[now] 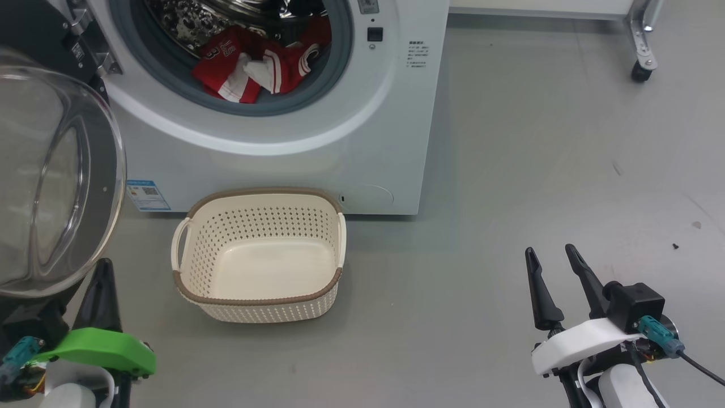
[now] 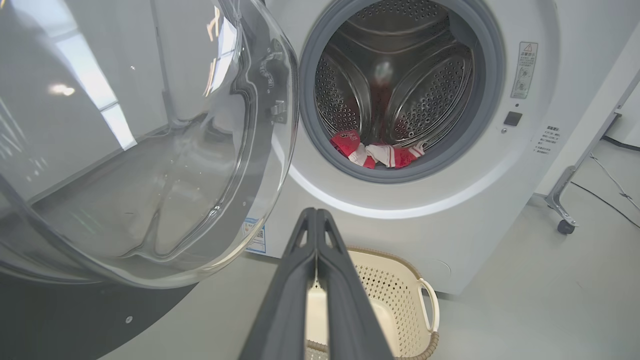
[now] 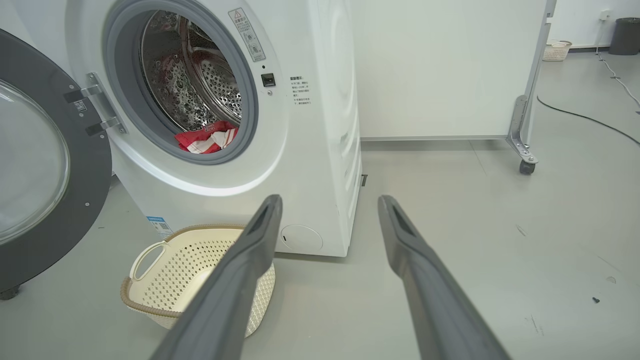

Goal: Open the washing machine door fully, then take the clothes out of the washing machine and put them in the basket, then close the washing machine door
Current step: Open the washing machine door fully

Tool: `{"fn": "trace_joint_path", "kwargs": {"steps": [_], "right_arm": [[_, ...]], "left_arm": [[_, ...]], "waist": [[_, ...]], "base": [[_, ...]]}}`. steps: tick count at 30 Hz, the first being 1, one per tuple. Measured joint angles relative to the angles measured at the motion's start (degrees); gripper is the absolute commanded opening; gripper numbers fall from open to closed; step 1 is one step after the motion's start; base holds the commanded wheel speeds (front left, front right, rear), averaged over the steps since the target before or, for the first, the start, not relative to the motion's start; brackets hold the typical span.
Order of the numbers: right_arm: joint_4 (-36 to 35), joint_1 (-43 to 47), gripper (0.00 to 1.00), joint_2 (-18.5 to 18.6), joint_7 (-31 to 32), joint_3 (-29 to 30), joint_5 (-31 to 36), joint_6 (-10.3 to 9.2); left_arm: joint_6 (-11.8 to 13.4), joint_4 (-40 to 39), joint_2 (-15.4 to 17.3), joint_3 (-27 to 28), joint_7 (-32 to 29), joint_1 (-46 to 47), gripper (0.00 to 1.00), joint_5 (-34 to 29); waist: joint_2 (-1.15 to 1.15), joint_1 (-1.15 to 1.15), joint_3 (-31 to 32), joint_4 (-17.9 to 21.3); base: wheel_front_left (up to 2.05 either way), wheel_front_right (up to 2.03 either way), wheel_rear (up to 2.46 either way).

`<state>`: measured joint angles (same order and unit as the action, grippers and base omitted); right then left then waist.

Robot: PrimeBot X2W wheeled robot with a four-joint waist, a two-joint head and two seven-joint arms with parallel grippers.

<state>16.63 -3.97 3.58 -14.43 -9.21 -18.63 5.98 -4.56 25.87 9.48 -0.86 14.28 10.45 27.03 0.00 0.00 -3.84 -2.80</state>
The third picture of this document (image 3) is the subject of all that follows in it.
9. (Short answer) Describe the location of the dark round washing machine door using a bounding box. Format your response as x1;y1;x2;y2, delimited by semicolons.
0;27;127;297

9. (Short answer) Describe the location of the white floor cable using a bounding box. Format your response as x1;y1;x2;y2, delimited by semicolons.
595;50;640;108

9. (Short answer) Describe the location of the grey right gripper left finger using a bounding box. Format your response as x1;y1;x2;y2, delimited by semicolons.
150;194;284;360

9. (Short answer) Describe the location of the white partition panel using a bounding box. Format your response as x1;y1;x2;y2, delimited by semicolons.
350;0;558;143

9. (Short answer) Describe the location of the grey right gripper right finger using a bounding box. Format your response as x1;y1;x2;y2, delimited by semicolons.
377;194;512;360

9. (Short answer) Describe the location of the black floor cable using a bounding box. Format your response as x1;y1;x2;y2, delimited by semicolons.
536;95;640;146

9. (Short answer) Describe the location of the white front-load washing machine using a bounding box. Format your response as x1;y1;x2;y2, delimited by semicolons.
10;0;363;258

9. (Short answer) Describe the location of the dark trash bin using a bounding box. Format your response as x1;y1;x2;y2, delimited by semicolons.
608;17;640;56

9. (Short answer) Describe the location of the red white basketball jersey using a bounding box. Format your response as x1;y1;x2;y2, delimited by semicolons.
174;120;240;155

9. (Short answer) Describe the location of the cream perforated laundry basket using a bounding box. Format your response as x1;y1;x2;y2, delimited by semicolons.
120;224;277;338

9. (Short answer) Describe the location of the metal partition foot bracket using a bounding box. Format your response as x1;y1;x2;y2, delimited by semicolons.
506;95;540;166

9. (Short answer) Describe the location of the small white background basket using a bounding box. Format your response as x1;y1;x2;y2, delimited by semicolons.
542;40;573;62

